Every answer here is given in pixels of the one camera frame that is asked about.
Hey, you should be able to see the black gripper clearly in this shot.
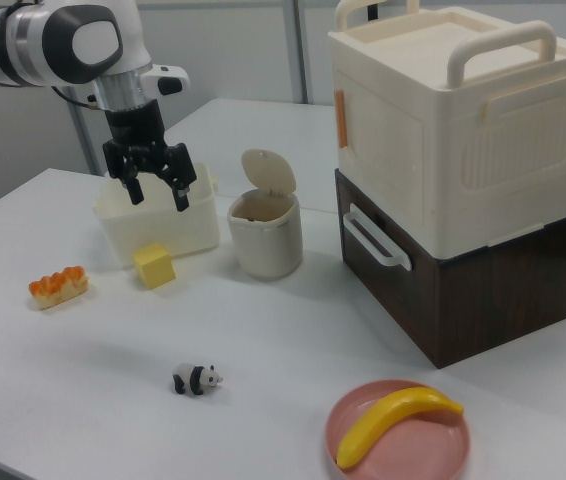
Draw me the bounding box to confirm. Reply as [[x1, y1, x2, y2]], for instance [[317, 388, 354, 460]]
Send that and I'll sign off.
[[101, 98, 199, 213]]

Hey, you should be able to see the beige trash can lid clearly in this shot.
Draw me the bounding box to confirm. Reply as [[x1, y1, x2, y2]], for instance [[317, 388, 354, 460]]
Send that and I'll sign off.
[[240, 148, 297, 197]]

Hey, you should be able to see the beige trash can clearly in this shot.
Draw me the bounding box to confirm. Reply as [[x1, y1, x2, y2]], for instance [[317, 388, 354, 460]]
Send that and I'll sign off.
[[226, 188, 304, 280]]

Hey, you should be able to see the white plastic basket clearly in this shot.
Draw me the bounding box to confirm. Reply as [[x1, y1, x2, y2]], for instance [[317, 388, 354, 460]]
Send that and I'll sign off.
[[93, 161, 221, 267]]

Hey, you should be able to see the yellow cube block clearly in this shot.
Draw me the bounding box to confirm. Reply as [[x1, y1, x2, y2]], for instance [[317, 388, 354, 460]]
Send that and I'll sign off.
[[132, 243, 178, 291]]

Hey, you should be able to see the orange toy bread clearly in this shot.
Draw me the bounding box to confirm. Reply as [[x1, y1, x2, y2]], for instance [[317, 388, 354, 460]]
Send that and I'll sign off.
[[28, 265, 90, 311]]

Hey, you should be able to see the panda figurine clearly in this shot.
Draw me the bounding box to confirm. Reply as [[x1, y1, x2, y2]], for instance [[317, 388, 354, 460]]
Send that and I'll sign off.
[[171, 362, 225, 397]]

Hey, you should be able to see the dark wood drawer cabinet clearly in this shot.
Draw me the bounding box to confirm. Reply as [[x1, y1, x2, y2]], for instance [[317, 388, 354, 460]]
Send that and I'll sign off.
[[334, 168, 566, 370]]

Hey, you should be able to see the yellow toy banana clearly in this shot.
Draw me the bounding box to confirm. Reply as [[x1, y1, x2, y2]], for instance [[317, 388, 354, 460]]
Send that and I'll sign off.
[[336, 386, 465, 470]]

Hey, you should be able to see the pink plate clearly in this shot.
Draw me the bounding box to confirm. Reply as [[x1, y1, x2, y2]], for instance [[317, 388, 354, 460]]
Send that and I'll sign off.
[[325, 379, 473, 480]]

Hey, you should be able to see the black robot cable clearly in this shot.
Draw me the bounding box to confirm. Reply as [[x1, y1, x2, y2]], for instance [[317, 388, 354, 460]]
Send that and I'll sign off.
[[50, 85, 100, 111]]

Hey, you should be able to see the white drawer handle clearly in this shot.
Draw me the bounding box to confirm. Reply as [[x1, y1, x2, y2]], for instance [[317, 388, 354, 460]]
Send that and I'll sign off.
[[342, 203, 413, 271]]

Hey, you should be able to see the cream storage box with handles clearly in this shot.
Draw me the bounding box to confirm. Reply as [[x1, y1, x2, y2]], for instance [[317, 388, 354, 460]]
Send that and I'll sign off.
[[327, 0, 566, 259]]

